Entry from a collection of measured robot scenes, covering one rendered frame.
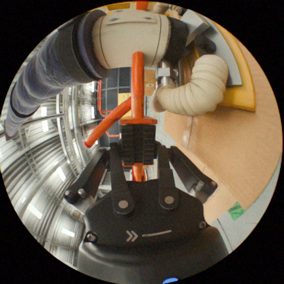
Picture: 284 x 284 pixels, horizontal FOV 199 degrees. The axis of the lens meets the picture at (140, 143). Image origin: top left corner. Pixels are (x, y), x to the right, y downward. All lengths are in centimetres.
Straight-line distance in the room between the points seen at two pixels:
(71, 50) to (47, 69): 7
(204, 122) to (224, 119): 5
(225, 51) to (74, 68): 23
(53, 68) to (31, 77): 10
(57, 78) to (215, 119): 31
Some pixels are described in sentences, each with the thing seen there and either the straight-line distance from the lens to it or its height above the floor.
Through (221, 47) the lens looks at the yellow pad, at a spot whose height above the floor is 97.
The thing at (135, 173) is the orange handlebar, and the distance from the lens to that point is 18.
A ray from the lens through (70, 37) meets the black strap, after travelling 18.
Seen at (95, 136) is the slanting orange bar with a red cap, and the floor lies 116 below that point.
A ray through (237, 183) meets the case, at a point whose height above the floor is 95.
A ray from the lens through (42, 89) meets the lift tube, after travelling 29.
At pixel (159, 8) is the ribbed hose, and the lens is 37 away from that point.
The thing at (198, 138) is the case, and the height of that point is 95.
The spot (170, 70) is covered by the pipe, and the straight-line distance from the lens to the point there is 18.
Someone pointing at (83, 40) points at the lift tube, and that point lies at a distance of 17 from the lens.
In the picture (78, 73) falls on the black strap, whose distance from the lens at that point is 19.
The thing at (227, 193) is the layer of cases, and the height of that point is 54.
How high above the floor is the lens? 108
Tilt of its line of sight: 4 degrees down
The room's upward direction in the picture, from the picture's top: 92 degrees counter-clockwise
